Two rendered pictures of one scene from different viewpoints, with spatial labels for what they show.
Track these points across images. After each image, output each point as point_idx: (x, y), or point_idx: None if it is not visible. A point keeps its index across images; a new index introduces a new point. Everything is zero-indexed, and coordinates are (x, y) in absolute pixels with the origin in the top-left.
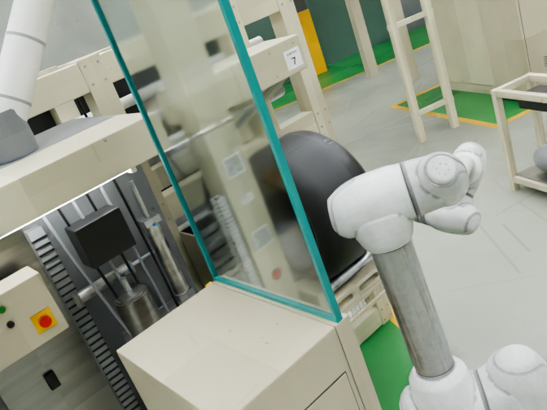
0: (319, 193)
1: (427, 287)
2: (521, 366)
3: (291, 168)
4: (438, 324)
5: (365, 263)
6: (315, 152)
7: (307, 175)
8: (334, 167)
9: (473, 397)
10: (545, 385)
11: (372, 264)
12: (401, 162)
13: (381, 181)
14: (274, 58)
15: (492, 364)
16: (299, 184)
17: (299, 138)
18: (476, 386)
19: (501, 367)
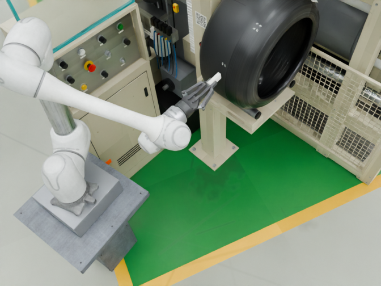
0: (204, 39)
1: (43, 100)
2: (44, 164)
3: (218, 8)
4: (48, 115)
5: (244, 111)
6: (238, 20)
7: (212, 22)
8: (227, 41)
9: (54, 147)
10: (42, 179)
11: (249, 117)
12: (16, 43)
13: (7, 36)
14: None
15: (56, 154)
16: (210, 20)
17: (261, 1)
18: (58, 149)
19: (50, 156)
